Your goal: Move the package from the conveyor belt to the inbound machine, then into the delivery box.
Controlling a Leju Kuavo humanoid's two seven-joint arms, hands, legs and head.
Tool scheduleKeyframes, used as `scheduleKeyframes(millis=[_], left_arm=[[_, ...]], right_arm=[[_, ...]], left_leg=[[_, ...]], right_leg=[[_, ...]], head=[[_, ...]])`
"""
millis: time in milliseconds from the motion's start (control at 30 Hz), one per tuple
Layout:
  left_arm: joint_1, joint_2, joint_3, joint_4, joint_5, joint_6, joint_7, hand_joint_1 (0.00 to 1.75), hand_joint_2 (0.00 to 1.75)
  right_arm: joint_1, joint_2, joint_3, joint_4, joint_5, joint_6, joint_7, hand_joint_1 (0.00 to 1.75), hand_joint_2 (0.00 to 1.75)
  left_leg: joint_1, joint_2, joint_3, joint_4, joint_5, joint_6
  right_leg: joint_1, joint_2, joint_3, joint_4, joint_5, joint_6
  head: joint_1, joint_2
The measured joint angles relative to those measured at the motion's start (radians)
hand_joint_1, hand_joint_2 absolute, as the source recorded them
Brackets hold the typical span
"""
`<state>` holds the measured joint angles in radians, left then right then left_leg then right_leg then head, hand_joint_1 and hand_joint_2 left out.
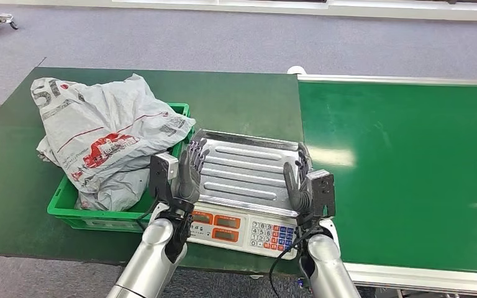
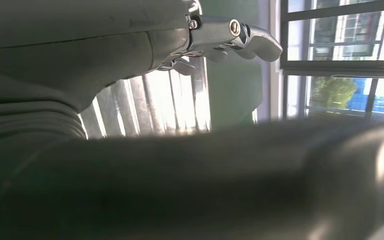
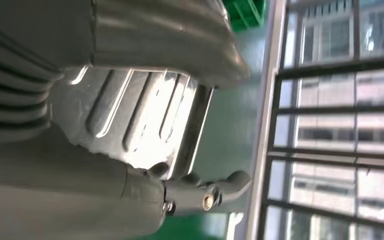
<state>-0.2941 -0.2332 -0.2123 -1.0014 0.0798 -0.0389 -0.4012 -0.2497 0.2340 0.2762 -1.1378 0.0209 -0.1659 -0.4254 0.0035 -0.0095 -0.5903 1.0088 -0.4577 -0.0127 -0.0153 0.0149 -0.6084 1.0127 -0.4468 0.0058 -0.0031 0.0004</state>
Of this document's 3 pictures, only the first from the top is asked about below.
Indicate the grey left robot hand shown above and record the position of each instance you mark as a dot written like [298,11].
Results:
[189,181]

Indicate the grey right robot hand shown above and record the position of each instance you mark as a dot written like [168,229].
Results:
[298,195]

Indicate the large grey courier bag package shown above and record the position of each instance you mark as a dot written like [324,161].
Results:
[107,119]

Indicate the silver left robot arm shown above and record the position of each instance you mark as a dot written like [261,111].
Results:
[152,259]

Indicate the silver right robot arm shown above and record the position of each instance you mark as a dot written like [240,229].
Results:
[329,271]

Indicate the small grey bag package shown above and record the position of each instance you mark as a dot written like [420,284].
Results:
[115,191]

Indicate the white conveyor end cap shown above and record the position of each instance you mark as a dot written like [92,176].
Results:
[296,70]

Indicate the green conveyor belt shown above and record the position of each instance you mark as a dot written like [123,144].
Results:
[419,164]

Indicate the white electronic scale steel tray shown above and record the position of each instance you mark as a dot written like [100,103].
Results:
[242,177]

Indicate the dark green table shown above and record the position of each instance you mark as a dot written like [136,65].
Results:
[222,98]

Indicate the green plastic crate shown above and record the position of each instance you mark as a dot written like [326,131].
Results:
[98,220]

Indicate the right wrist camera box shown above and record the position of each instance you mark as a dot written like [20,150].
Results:
[323,193]

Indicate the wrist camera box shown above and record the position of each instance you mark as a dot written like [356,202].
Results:
[160,172]
[323,193]

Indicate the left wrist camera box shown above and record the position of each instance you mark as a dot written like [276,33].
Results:
[160,172]

